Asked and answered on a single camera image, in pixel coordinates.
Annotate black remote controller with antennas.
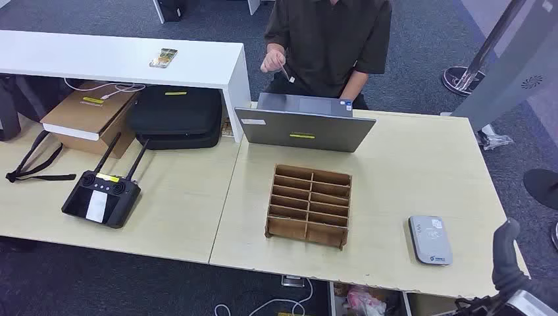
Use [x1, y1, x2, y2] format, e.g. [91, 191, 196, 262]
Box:
[61, 132, 150, 229]

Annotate black zip case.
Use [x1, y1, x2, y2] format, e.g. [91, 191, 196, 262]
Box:
[127, 85, 224, 151]

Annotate chrome stanchion post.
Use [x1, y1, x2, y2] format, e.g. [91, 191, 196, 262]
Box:
[441, 0, 528, 97]

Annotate scenic printed card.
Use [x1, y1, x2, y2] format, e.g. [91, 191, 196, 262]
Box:
[149, 47, 179, 69]

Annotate black round base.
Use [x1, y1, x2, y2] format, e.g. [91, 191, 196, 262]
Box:
[522, 169, 558, 211]

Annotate cardboard box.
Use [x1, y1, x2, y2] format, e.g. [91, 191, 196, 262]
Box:
[39, 80, 140, 159]

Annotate white desk shelf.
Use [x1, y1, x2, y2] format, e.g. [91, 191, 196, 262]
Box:
[0, 29, 253, 144]

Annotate grey panel with swirl logo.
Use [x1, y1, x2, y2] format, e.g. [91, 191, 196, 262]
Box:
[451, 0, 558, 132]

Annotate black backpack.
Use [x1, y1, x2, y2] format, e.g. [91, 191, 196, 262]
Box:
[0, 74, 84, 143]

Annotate clear plastic wrapping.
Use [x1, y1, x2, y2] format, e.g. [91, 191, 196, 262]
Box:
[475, 124, 515, 151]

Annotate open storage bin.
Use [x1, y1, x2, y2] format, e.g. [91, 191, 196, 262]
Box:
[329, 281, 411, 316]

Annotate black computer tower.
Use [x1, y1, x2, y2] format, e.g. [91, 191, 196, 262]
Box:
[156, 0, 186, 22]

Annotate person's right hand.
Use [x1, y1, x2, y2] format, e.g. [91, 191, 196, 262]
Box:
[261, 49, 288, 74]

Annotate black strap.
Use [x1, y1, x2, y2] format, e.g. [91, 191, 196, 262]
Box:
[5, 130, 77, 184]

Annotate white floor cable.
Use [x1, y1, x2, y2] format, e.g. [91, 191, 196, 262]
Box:
[213, 277, 315, 316]

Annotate pink plastic bag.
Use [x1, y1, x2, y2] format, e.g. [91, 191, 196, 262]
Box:
[346, 288, 387, 316]

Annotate grey card reader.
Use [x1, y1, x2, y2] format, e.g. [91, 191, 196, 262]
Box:
[407, 215, 453, 267]

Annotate wooden card organizer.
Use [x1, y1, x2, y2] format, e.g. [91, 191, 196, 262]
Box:
[265, 163, 353, 251]

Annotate grey laptop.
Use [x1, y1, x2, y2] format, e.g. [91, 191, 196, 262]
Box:
[234, 92, 377, 153]

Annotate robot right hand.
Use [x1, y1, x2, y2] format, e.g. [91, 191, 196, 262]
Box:
[492, 218, 558, 303]

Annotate person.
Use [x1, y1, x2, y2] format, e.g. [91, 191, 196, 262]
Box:
[261, 0, 393, 110]

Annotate white charging cable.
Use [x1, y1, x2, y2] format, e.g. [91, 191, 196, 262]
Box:
[63, 77, 147, 101]

